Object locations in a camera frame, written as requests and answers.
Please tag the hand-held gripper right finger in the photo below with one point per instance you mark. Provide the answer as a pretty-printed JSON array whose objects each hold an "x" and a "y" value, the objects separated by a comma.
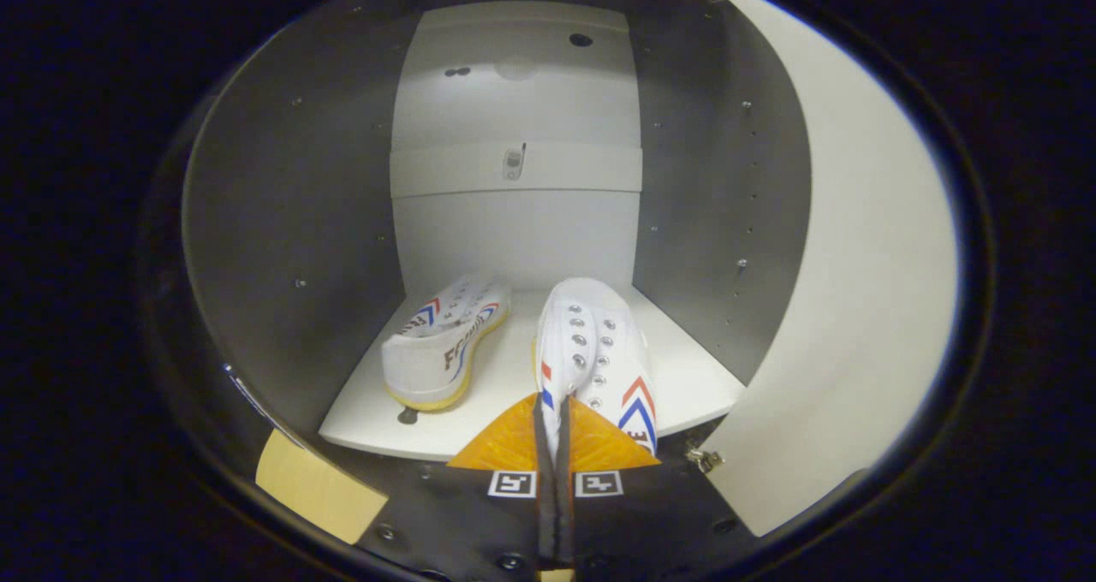
[{"x": 651, "y": 513}]

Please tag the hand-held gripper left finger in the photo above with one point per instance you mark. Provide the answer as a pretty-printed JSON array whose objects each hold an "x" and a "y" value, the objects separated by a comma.
[{"x": 462, "y": 513}]

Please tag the white canvas shoe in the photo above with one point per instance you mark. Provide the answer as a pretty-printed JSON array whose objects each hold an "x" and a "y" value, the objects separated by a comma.
[
  {"x": 591, "y": 342},
  {"x": 437, "y": 351}
]

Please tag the grey shoe cabinet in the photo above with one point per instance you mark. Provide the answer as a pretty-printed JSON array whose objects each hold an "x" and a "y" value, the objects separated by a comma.
[{"x": 282, "y": 222}]

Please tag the metal door hinge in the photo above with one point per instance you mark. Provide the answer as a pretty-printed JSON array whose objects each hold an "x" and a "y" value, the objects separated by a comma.
[{"x": 705, "y": 459}]

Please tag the small grey cabinet sensor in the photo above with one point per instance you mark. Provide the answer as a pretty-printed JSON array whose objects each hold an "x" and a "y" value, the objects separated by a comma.
[{"x": 513, "y": 163}]

